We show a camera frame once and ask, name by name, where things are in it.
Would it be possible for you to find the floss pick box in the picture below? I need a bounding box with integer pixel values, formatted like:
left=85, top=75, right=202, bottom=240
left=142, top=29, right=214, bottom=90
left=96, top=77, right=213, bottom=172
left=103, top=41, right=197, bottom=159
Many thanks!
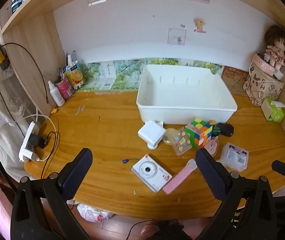
left=219, top=142, right=249, bottom=172

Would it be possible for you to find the pink comb with cap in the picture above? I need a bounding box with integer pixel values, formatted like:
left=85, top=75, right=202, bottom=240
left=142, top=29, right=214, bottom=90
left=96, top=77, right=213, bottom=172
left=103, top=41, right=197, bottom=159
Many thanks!
left=162, top=159, right=198, bottom=194

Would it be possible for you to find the pink correction tape dispenser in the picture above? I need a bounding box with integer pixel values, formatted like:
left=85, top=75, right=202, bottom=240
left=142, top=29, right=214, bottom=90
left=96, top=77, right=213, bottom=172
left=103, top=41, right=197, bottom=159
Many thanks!
left=204, top=137, right=219, bottom=157

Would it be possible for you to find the black power adapter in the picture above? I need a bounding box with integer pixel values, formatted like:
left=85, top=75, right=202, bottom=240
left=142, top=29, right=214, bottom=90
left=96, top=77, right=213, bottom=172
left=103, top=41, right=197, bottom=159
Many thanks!
left=217, top=123, right=234, bottom=137

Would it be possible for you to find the colourful rubik's cube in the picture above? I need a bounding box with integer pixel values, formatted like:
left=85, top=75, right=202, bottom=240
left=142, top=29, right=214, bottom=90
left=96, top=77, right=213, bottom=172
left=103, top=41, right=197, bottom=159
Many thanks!
left=185, top=118, right=213, bottom=149

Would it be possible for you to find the clear acrylic sticker block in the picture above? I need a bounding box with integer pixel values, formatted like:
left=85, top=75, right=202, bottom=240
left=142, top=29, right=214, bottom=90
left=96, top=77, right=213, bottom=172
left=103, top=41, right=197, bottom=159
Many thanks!
left=171, top=127, right=192, bottom=155

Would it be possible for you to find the white kids digital camera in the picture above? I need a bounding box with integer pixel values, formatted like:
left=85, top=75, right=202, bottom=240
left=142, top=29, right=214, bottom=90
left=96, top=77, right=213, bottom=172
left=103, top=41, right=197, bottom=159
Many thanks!
left=131, top=154, right=172, bottom=193

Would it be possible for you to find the white 80W charger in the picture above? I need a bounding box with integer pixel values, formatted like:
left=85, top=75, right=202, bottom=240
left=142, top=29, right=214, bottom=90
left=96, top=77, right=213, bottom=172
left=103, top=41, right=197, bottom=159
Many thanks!
left=138, top=121, right=166, bottom=146

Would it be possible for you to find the green bottle gold cap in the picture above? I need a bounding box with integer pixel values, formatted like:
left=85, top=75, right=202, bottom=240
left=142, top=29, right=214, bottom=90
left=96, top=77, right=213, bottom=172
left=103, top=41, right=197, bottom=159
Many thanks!
left=209, top=120, right=221, bottom=137

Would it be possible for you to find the white power strip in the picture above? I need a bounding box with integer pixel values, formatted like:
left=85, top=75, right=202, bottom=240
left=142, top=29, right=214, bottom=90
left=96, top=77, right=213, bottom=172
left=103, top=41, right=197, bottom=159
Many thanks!
left=19, top=121, right=40, bottom=163

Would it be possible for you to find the round beige lid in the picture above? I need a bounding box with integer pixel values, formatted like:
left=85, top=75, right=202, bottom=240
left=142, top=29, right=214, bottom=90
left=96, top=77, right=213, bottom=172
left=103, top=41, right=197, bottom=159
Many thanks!
left=162, top=128, right=177, bottom=145

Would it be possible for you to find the green tissue pack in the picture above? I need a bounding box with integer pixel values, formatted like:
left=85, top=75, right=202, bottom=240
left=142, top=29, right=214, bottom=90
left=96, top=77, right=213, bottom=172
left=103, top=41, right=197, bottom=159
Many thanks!
left=261, top=98, right=285, bottom=123

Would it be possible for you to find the white spray bottle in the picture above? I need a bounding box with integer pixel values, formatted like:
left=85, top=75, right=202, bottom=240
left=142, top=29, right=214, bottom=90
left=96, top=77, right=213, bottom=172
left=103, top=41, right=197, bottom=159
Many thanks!
left=48, top=80, right=65, bottom=107

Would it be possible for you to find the pink can pen holder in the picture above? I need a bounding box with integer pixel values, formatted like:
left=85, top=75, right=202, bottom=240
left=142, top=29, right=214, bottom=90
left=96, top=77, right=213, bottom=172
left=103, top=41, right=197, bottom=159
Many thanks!
left=55, top=78, right=74, bottom=100

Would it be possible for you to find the lettered canvas bag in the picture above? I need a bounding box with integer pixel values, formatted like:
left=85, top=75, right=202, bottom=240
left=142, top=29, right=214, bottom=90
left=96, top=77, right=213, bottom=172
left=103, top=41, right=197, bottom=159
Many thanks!
left=243, top=59, right=284, bottom=106

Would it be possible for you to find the white plastic storage bin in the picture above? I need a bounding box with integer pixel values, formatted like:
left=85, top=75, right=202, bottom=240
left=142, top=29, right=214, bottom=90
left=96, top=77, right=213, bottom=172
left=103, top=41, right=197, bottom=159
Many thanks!
left=136, top=64, right=237, bottom=125

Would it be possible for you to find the pink pencil case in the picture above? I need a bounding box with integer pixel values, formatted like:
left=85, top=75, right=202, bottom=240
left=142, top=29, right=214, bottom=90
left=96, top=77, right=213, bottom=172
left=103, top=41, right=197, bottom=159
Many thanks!
left=253, top=54, right=275, bottom=76

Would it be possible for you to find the green leaf paper strip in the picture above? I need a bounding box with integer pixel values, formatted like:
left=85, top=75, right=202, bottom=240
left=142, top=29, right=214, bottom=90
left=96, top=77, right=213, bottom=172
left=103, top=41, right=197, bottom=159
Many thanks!
left=79, top=57, right=224, bottom=92

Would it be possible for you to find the brown haired doll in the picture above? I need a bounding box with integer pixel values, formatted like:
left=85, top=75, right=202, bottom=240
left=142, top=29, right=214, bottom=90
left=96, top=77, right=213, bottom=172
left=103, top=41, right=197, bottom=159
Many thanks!
left=264, top=25, right=285, bottom=71

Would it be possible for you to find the yellow device on shelf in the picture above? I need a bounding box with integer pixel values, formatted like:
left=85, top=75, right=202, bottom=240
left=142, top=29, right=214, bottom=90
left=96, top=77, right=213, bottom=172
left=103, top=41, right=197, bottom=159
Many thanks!
left=0, top=45, right=10, bottom=70

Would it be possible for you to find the black cable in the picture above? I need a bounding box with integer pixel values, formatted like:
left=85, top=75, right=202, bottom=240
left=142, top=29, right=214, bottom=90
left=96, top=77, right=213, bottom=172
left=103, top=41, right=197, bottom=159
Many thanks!
left=0, top=42, right=50, bottom=138

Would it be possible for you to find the pink square wall sticker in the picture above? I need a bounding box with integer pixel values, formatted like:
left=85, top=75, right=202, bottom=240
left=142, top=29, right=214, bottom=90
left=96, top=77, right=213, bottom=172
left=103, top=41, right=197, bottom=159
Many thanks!
left=167, top=28, right=186, bottom=46

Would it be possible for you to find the yellow pony wall sticker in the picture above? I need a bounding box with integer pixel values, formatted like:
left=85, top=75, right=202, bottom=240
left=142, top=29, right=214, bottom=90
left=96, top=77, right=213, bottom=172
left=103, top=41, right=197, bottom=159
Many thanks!
left=194, top=18, right=206, bottom=34

